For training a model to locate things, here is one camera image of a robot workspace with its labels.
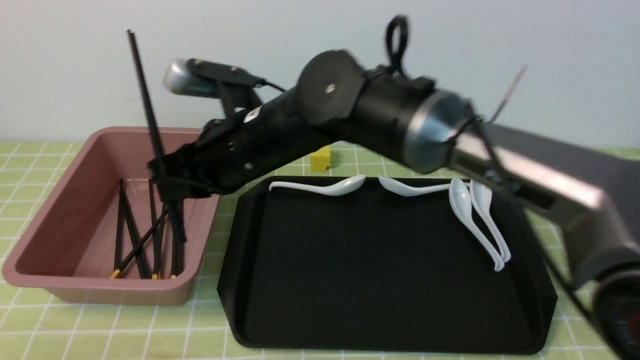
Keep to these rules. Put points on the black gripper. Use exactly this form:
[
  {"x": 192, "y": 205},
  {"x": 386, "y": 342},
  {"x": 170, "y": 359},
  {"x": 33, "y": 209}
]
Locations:
[{"x": 232, "y": 152}]

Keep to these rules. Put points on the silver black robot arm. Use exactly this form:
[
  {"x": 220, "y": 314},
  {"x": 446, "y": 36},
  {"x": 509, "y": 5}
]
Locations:
[{"x": 593, "y": 197}]

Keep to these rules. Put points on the black chopstick in bin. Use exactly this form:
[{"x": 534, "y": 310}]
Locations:
[
  {"x": 140, "y": 261},
  {"x": 156, "y": 236},
  {"x": 119, "y": 229},
  {"x": 177, "y": 254}
]

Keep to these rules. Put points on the yellow foam cube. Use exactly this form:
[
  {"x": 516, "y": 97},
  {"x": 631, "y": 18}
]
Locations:
[{"x": 321, "y": 159}]

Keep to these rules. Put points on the white spoon far left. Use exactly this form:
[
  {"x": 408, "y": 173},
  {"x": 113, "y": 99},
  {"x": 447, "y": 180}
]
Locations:
[{"x": 340, "y": 188}]

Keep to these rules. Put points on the white spoon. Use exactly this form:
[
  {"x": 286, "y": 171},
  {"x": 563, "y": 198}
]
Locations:
[
  {"x": 340, "y": 188},
  {"x": 481, "y": 199},
  {"x": 401, "y": 189},
  {"x": 462, "y": 206}
]

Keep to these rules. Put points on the pink plastic bin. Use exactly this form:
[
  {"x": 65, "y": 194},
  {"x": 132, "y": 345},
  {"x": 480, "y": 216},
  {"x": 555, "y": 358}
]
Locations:
[{"x": 68, "y": 248}]

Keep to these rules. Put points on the black chopstick gold tip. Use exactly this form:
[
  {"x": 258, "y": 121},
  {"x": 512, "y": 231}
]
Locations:
[{"x": 138, "y": 248}]

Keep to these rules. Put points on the black plastic tray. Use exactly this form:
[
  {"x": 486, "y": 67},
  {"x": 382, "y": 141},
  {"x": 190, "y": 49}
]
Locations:
[{"x": 375, "y": 271}]

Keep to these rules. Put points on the white spoon far right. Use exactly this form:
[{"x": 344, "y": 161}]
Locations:
[{"x": 481, "y": 199}]

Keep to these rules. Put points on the green checkered tablecloth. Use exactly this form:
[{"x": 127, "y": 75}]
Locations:
[{"x": 37, "y": 326}]

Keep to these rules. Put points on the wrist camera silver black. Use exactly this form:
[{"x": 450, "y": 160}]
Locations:
[{"x": 233, "y": 86}]

